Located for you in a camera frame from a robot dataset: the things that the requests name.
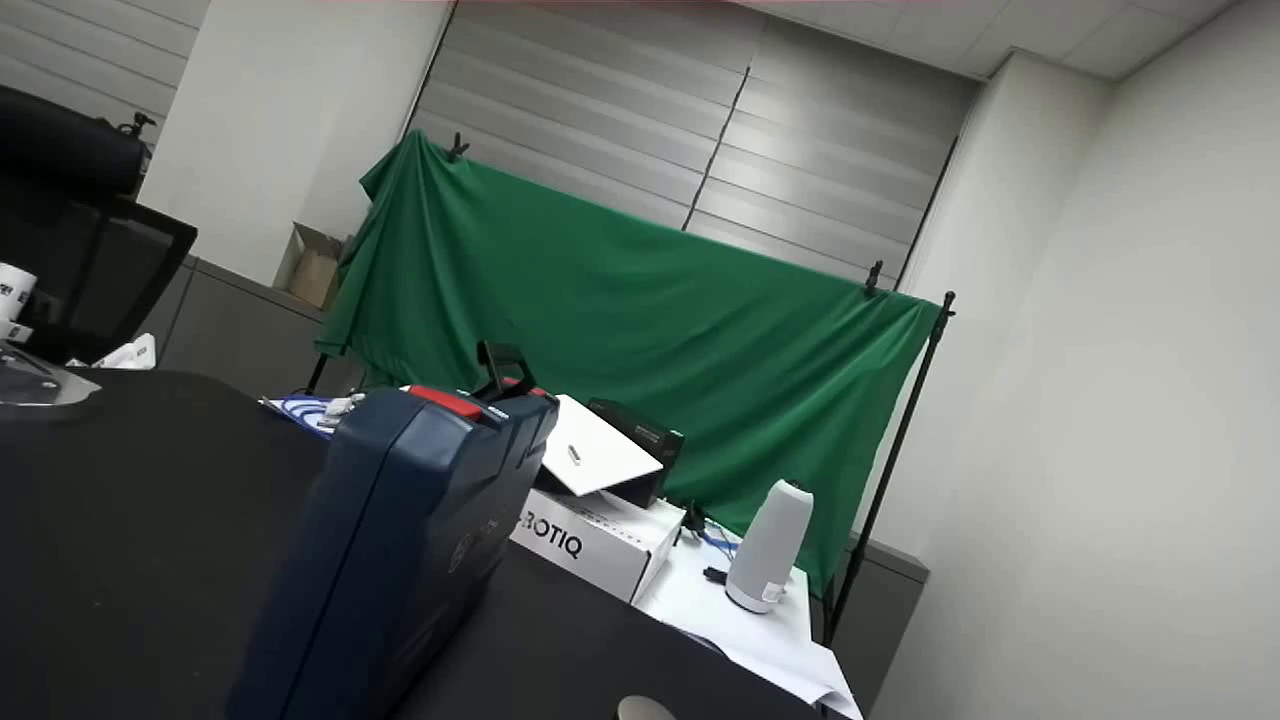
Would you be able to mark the black backdrop stand pole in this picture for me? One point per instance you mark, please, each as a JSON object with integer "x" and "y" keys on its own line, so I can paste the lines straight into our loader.
{"x": 843, "y": 588}

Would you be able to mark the brown cardboard box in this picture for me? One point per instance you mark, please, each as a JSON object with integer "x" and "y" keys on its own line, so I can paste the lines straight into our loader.
{"x": 309, "y": 267}

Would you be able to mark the green backdrop cloth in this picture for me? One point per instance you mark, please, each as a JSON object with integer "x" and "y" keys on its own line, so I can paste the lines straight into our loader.
{"x": 767, "y": 370}

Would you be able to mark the black office chair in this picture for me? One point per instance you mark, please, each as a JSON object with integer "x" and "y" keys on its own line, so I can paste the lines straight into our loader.
{"x": 75, "y": 222}

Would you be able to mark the clear plastic container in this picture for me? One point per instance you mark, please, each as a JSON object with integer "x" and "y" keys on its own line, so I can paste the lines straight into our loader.
{"x": 29, "y": 380}

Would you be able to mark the white Robotiq cardboard box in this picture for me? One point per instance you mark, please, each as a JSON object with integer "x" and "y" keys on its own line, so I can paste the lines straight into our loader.
{"x": 607, "y": 538}

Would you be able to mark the white paper sheet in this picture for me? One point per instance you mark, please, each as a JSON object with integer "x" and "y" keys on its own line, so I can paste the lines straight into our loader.
{"x": 585, "y": 452}

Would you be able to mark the white plastic bottle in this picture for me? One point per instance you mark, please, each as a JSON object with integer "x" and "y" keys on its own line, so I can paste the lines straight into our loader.
{"x": 771, "y": 550}

